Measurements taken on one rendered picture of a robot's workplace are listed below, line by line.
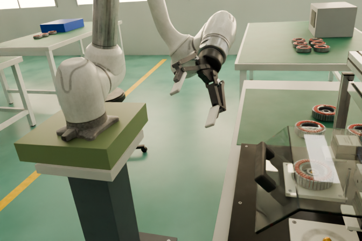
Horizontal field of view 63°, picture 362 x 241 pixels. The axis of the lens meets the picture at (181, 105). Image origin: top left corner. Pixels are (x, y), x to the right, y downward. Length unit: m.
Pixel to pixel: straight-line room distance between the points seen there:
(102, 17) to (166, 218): 1.26
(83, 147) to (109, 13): 0.52
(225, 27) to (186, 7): 4.52
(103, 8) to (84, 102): 0.36
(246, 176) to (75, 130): 0.63
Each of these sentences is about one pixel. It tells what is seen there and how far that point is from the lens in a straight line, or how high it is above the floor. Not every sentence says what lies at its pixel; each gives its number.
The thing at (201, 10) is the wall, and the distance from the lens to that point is 5.39.
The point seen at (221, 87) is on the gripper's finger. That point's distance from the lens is 0.85.
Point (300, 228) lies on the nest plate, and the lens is 0.83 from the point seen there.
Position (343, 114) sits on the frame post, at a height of 0.92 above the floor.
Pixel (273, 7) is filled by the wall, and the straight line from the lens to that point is 5.29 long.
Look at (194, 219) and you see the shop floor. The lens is 1.93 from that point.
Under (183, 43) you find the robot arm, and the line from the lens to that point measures 1.02.
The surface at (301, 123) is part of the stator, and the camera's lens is 1.28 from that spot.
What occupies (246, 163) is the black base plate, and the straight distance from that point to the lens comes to 1.03.
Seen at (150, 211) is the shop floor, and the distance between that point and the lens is 2.01.
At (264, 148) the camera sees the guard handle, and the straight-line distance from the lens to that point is 0.57.
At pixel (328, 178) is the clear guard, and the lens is 0.52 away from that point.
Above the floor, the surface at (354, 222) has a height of 0.88.
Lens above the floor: 1.36
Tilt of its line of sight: 24 degrees down
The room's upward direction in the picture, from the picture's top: 4 degrees counter-clockwise
